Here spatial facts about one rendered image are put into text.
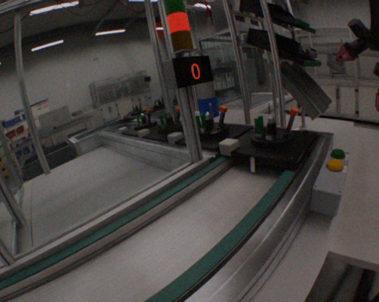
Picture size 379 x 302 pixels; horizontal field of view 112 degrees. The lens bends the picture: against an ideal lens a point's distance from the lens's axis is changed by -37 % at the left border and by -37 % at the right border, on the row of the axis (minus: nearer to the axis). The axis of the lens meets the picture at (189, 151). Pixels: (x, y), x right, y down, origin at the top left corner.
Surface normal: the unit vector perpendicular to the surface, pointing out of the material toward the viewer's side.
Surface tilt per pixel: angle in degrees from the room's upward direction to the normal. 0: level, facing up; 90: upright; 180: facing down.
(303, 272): 0
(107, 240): 90
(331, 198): 90
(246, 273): 0
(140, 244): 0
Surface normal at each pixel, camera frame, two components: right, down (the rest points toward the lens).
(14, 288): 0.68, 0.14
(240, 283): -0.19, -0.92
